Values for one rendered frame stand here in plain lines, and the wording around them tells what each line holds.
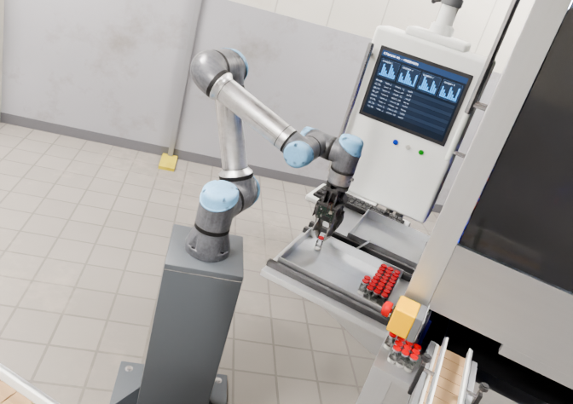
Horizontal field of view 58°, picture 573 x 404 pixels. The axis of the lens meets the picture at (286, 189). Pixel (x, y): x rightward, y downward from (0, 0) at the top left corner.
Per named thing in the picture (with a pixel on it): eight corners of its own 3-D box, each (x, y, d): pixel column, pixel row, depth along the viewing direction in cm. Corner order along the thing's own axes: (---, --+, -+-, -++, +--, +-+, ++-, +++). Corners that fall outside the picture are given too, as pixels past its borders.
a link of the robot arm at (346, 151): (343, 129, 158) (368, 140, 156) (332, 162, 163) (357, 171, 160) (335, 135, 151) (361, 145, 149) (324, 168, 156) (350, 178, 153)
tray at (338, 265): (400, 279, 169) (403, 270, 167) (379, 318, 146) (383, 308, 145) (308, 235, 179) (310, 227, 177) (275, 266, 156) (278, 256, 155)
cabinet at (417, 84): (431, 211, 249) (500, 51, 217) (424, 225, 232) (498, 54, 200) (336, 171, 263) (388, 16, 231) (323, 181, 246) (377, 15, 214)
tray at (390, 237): (448, 252, 195) (451, 245, 194) (436, 283, 173) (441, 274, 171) (365, 216, 205) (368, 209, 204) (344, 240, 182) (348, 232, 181)
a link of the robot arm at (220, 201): (187, 222, 164) (194, 184, 158) (210, 209, 176) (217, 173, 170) (218, 238, 161) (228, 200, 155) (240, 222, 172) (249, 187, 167)
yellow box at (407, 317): (418, 328, 133) (428, 307, 130) (412, 343, 127) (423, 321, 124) (390, 315, 135) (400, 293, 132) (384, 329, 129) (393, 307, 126)
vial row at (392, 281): (396, 283, 165) (401, 271, 164) (382, 310, 150) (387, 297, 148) (390, 279, 166) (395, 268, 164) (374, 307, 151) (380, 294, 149)
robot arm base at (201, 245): (182, 257, 163) (188, 231, 159) (186, 233, 177) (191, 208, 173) (228, 265, 166) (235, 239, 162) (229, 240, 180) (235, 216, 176)
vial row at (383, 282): (390, 279, 166) (394, 268, 164) (374, 306, 151) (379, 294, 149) (383, 277, 167) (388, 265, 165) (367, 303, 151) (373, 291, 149)
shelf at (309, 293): (448, 252, 200) (449, 248, 200) (412, 352, 140) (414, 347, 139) (336, 203, 214) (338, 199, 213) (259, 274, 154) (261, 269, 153)
